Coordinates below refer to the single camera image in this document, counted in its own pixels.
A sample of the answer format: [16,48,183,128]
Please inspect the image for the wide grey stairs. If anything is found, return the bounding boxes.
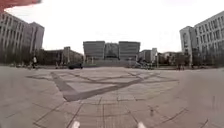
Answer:
[83,59,138,68]

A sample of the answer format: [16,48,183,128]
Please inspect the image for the grey twin-block building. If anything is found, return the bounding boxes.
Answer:
[82,40,142,64]

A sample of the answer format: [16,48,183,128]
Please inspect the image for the grey paved plaza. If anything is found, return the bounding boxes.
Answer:
[0,65,224,128]

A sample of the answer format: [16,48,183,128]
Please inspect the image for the small grey building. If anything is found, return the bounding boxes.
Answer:
[138,47,158,64]

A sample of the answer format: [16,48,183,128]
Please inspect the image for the dark car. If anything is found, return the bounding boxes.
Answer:
[67,62,84,70]

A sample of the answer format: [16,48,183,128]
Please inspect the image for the low brown building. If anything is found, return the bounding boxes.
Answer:
[35,46,85,66]

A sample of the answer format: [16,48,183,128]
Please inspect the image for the robot's own part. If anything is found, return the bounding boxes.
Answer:
[71,120,81,128]
[137,120,147,128]

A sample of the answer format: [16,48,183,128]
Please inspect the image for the person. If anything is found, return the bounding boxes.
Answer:
[31,55,38,70]

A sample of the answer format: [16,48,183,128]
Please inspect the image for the row of trees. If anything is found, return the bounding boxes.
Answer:
[190,44,224,68]

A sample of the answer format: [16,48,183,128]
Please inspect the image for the large pale many-windowed building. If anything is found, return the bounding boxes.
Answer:
[0,11,46,65]

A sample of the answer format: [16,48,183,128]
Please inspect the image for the large grey many-windowed building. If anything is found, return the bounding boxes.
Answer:
[179,10,224,66]

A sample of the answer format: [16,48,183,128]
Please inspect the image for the red flag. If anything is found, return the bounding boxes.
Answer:
[0,0,43,13]

